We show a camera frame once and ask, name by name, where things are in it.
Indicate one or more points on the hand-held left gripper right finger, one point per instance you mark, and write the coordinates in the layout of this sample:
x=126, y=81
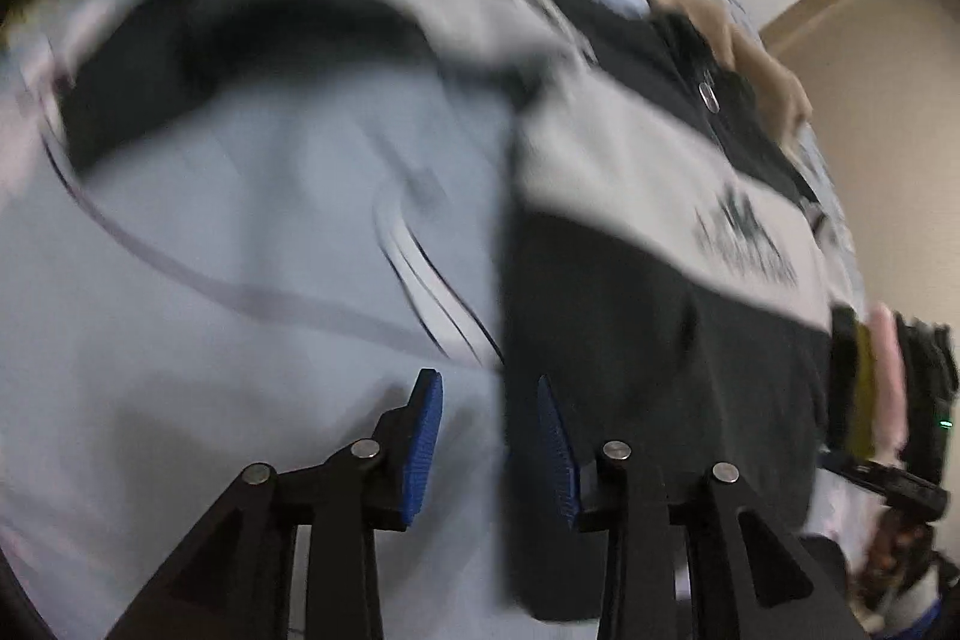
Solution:
x=559, y=452

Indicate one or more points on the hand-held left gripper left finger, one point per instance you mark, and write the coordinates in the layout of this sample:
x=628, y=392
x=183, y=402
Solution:
x=420, y=452

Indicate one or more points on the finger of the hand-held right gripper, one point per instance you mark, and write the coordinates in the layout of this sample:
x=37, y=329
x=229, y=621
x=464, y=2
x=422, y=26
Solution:
x=900, y=486

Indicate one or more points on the black and white fleece jacket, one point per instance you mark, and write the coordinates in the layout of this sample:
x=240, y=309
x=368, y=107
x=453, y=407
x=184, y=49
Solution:
x=637, y=325

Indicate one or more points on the person's right hand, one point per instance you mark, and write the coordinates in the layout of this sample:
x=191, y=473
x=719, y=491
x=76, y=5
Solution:
x=889, y=550

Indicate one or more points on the pink cloth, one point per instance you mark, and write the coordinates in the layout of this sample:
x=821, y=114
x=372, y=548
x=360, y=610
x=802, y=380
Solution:
x=891, y=377

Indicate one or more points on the yellow cloth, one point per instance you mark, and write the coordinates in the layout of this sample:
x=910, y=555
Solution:
x=864, y=385

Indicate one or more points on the blue floral bed sheet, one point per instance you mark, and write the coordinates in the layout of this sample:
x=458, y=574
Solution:
x=225, y=385

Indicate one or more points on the beige garment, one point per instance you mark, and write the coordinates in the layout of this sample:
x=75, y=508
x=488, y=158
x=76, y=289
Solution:
x=772, y=78

